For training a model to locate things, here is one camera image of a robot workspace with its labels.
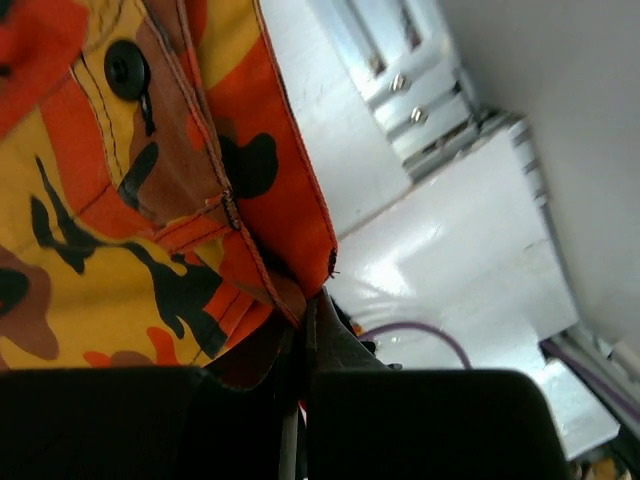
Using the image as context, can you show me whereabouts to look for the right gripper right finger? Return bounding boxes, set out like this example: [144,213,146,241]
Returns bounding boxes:
[306,292,572,479]

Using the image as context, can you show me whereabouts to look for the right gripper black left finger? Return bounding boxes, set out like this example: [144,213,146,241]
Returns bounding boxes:
[0,329,301,480]

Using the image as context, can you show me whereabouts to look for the orange camouflage trousers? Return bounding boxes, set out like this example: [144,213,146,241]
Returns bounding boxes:
[1,1,337,389]

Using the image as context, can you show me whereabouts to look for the aluminium side rail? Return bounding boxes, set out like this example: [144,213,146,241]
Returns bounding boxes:
[313,1,547,206]

